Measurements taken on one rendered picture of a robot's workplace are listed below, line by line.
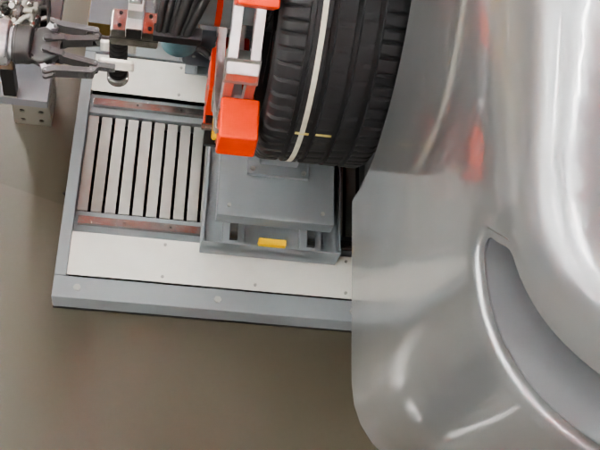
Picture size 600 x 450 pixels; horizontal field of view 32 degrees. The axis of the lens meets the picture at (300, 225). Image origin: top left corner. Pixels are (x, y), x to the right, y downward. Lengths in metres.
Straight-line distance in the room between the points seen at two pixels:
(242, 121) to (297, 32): 0.22
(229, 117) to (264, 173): 0.71
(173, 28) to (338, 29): 0.31
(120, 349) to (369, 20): 1.20
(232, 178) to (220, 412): 0.59
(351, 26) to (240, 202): 0.87
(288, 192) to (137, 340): 0.54
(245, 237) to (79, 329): 0.48
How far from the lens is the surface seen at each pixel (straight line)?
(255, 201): 2.66
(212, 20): 2.16
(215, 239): 2.69
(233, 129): 1.98
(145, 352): 2.72
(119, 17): 2.02
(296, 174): 2.70
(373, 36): 1.91
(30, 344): 2.74
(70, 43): 2.13
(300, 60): 1.90
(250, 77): 1.96
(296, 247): 2.71
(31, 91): 2.52
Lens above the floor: 2.59
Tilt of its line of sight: 63 degrees down
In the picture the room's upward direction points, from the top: 22 degrees clockwise
